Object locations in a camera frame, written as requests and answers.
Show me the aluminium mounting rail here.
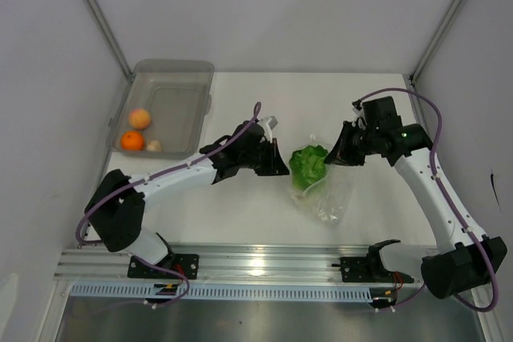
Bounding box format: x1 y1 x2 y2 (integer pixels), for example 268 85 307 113
54 242 492 287

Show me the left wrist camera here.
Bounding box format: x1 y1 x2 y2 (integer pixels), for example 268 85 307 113
258 116 278 142

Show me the left aluminium frame post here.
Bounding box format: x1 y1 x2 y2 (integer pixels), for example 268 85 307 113
83 0 132 80

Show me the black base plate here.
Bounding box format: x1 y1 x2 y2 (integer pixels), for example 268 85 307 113
127 254 200 280
332 256 414 284

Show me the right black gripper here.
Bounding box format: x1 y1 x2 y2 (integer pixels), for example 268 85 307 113
324 121 379 167

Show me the white slotted cable duct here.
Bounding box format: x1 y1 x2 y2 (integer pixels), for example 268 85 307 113
70 281 373 303

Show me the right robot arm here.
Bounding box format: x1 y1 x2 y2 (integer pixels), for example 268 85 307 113
325 96 507 300

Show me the orange fruit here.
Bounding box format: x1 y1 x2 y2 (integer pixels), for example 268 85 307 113
119 131 145 151

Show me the clear zip top bag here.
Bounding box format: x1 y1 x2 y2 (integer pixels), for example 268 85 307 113
289 133 353 227

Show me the right aluminium frame post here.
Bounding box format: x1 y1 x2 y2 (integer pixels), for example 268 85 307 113
409 0 467 87

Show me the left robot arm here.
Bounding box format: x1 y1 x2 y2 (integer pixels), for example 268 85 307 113
85 116 289 278

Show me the small garlic bulb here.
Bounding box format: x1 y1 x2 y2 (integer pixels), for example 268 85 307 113
146 140 162 152

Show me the green plastic lettuce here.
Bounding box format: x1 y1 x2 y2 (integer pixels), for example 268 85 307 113
289 145 329 191

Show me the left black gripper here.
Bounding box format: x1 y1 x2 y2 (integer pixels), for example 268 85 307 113
239 138 289 177

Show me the clear plastic container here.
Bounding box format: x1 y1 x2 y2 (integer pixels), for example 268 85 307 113
111 59 215 160

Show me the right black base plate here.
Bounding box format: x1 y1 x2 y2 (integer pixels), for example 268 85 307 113
332 256 414 284

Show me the aluminium frame post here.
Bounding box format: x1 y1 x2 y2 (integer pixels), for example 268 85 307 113
409 0 467 87
83 0 132 80

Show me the peach fruit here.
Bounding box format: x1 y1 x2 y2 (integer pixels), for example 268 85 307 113
128 108 151 131

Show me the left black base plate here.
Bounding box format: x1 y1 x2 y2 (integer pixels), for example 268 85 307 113
127 254 200 280

